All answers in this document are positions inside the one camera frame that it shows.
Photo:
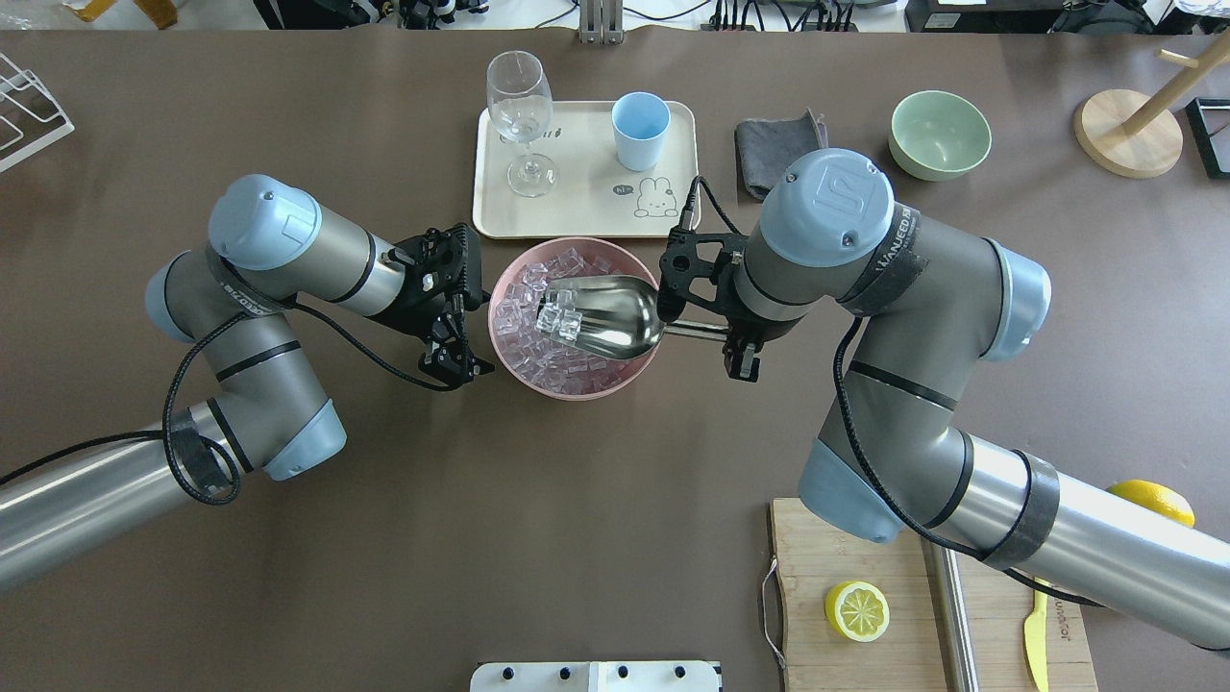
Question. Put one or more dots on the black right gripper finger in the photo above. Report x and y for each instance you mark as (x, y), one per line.
(742, 361)

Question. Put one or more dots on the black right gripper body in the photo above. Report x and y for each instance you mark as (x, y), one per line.
(749, 332)

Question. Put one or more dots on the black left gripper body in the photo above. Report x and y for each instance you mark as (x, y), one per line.
(411, 309)

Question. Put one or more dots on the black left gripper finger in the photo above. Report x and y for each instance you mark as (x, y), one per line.
(467, 365)
(441, 360)

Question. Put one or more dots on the pink bowl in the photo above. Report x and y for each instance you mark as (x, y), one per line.
(548, 380)

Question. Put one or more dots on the metal ice scoop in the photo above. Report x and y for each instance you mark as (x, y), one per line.
(612, 316)

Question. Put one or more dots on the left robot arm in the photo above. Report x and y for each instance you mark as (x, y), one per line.
(244, 398)

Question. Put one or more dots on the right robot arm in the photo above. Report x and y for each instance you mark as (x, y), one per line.
(928, 303)

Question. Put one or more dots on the clear ice cubes pile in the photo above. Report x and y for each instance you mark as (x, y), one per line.
(538, 317)

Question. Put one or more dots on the light blue cup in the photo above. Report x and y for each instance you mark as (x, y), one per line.
(640, 121)

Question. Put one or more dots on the cream serving tray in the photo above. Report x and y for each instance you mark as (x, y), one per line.
(594, 195)

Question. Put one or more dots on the dark grey folded cloth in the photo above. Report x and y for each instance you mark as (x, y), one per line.
(766, 147)

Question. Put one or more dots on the clear wine glass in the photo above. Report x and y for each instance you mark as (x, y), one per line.
(521, 108)

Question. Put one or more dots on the wooden cutting board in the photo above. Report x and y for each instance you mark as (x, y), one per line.
(813, 556)

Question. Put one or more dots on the green bowl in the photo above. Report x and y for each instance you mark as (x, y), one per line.
(938, 136)

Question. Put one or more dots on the half lemon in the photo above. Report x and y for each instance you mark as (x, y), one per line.
(857, 610)

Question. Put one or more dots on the metal muddler black tip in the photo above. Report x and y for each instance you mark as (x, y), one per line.
(953, 619)

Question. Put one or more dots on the yellow plastic knife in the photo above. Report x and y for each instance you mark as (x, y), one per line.
(1035, 638)

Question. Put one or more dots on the yellow lemon upper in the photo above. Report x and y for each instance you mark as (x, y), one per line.
(1158, 498)

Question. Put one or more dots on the wooden mug tree stand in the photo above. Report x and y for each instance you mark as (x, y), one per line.
(1135, 134)

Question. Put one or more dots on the aluminium frame post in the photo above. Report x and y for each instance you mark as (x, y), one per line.
(601, 22)

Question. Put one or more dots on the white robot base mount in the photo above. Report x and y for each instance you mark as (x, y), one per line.
(619, 675)

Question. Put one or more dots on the white wire cup rack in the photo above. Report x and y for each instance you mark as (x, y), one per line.
(31, 116)

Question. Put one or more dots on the black picture frame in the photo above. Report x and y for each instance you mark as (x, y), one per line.
(1208, 121)

